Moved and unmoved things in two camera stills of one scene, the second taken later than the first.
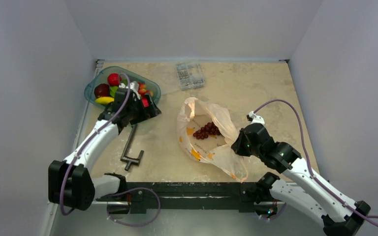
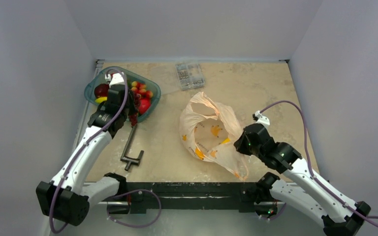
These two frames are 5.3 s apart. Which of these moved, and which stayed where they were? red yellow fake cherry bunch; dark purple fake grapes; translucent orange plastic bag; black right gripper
Moved: dark purple fake grapes
Stayed: translucent orange plastic bag; red yellow fake cherry bunch; black right gripper
